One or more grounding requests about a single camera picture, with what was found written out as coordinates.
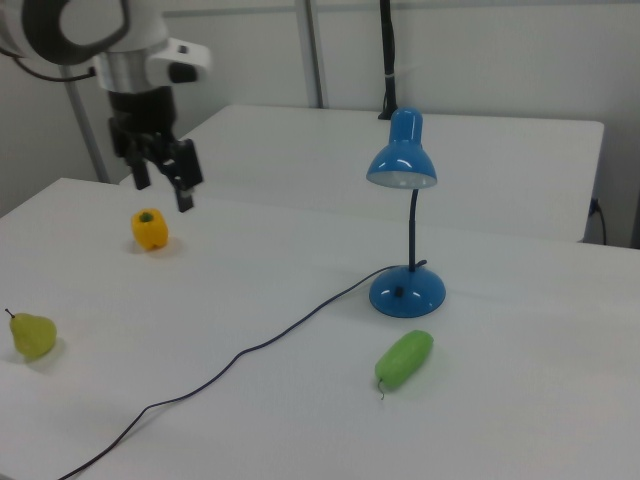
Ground dark lamp power cord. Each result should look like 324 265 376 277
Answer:
57 258 430 480

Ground grey metal partition post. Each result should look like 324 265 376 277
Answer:
62 79 111 184
304 0 329 109

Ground yellow toy bell pepper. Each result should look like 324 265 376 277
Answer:
130 208 170 251

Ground blue desk lamp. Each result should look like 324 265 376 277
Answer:
364 106 447 319

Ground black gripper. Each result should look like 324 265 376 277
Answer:
108 85 205 214

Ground green toy cucumber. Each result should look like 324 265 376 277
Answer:
374 328 435 402

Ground yellow-green toy pear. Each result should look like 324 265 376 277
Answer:
4 308 58 360

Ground black wall socket cable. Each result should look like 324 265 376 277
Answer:
591 198 609 246

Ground robot arm cable with connector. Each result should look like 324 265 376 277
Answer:
0 47 97 82

